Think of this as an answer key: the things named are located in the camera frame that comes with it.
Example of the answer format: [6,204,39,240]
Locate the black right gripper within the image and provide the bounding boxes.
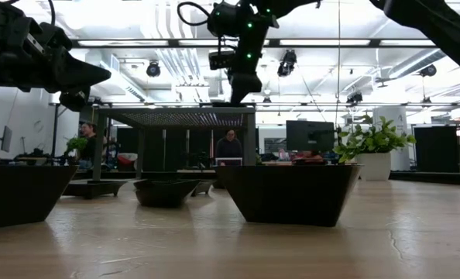
[229,38,268,106]

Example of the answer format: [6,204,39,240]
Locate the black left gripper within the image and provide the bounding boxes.
[19,21,112,112]

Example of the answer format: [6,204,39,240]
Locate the small black square plate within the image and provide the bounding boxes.
[191,178,218,197]
[62,178,129,200]

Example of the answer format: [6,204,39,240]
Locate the black wavy square bowl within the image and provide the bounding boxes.
[213,164,363,228]
[0,164,79,230]

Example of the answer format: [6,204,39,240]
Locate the black teardrop plate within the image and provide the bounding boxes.
[132,177,179,186]
[132,178,202,208]

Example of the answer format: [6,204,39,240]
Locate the person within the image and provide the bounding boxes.
[214,129,244,160]
[78,122,99,171]

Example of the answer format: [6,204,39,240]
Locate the white framed laptop screen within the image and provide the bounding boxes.
[214,157,243,167]

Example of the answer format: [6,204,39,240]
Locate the grey perforated metal shelf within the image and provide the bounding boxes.
[91,106,257,186]

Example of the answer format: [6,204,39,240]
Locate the small green background plant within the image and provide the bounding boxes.
[65,135,88,166]

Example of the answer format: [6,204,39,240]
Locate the black computer monitor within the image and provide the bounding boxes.
[285,119,335,153]

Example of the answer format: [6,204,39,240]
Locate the grey desk monitor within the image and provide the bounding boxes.
[0,125,13,153]

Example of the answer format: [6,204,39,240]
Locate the red white background chair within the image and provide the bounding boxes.
[117,153,138,171]

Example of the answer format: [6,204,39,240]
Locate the green plant in white pot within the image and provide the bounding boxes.
[332,114,417,182]

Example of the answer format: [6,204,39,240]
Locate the white round pillar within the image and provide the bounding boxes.
[372,106,409,171]

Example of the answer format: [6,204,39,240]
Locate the black partition panel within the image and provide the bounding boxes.
[414,126,460,174]

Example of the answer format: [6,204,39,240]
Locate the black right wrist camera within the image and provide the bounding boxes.
[208,50,237,71]

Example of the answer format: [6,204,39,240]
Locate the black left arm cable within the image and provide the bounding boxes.
[46,0,57,26]

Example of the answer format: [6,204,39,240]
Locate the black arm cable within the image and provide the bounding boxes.
[46,0,57,26]
[177,1,212,27]

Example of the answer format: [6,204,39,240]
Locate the thin black background rail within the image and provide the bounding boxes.
[50,101,460,109]

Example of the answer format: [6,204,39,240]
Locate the black overhead frame bar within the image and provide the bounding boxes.
[70,37,440,49]

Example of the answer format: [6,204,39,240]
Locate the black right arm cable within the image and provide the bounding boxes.
[177,1,212,27]

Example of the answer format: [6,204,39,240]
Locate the black aluminium table frame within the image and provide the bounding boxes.
[70,169,460,187]

